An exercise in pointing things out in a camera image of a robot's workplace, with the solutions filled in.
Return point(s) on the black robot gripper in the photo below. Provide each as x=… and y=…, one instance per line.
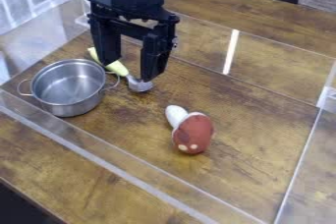
x=140, y=19

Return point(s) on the red and white toy mushroom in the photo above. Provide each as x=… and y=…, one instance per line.
x=192, y=129

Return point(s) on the small silver pot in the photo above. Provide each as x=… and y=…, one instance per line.
x=68, y=87

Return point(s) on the clear acrylic triangular bracket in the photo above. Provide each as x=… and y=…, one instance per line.
x=82, y=10

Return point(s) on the spoon with yellow handle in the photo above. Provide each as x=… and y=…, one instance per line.
x=118, y=69

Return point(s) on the clear acrylic enclosure wall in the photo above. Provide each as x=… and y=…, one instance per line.
x=254, y=66

